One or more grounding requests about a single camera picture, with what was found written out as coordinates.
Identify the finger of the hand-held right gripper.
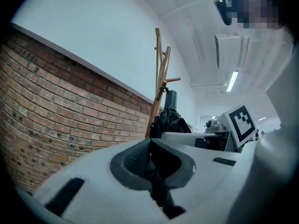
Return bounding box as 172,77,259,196
160,131,231,152

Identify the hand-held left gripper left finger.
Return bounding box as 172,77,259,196
32,138,170,224

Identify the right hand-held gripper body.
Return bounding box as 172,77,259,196
205,103,257,153

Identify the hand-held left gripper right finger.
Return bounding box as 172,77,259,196
150,138,241,220

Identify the black umbrella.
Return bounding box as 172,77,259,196
144,85,192,207

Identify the brown wooden coat rack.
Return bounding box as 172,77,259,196
145,45,182,139

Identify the ceiling light tube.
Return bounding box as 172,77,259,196
226,70,239,92

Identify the white ceiling air conditioner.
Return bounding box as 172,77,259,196
214,33,250,69

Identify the person's face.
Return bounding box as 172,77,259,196
226,0,285,30

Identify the black head-worn camera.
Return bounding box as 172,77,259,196
214,0,233,26

